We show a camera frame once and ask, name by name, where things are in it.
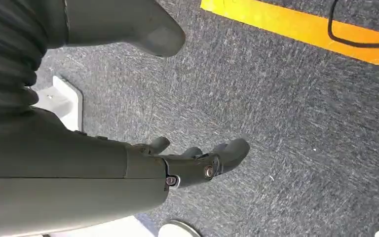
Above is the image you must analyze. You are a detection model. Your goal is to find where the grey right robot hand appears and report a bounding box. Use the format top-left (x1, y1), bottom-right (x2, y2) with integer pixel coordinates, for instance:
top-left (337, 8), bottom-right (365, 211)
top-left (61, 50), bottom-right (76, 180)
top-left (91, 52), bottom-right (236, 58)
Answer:
top-left (0, 0), bottom-right (251, 237)

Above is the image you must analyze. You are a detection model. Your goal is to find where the white desk foot plate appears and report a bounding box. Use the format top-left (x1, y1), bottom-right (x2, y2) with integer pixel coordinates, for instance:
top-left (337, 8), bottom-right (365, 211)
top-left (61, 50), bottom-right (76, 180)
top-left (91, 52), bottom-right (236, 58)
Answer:
top-left (32, 76), bottom-right (84, 132)
top-left (42, 216), bottom-right (156, 237)

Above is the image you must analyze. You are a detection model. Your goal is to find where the yellow floor tape strip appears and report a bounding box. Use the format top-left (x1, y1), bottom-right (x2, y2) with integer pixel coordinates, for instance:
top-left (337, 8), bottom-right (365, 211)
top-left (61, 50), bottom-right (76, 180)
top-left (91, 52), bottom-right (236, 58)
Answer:
top-left (200, 0), bottom-right (379, 66)

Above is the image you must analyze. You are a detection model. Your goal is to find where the black floor cable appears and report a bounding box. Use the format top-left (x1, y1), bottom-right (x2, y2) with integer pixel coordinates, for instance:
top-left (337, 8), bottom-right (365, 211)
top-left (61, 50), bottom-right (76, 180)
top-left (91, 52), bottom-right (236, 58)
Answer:
top-left (327, 0), bottom-right (379, 50)

